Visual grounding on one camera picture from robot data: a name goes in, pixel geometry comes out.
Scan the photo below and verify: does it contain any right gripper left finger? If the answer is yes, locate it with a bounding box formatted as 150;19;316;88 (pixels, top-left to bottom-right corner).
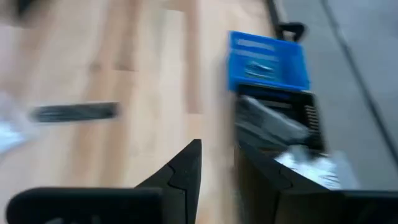
6;139;203;224

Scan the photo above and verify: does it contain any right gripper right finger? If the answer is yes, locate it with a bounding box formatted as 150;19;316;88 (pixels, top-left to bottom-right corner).
234;145;398;224

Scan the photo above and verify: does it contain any bagged black comb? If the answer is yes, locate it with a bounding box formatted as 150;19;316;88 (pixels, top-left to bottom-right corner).
236;95;311;146
236;123;290;151
29;101;121;123

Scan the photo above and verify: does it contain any black plastic bin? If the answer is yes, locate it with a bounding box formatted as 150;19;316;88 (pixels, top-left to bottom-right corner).
234;84;326;154

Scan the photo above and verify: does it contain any blue plastic bin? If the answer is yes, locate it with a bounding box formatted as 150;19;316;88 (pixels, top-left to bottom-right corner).
226;30;312;93

